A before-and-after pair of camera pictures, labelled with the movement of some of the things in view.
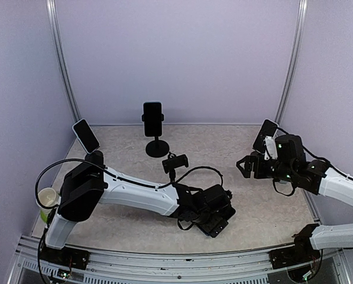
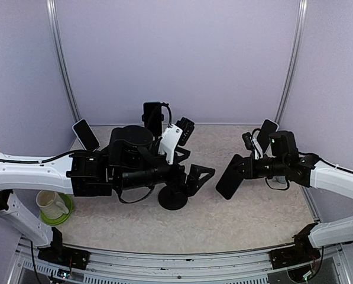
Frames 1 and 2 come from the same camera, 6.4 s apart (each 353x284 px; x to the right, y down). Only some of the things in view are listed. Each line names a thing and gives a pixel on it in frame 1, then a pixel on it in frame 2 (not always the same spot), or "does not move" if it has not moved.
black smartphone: (268, 128) does not move
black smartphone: (86, 136) does not move
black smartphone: (152, 119) does not move
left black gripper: (209, 228) → (191, 186)
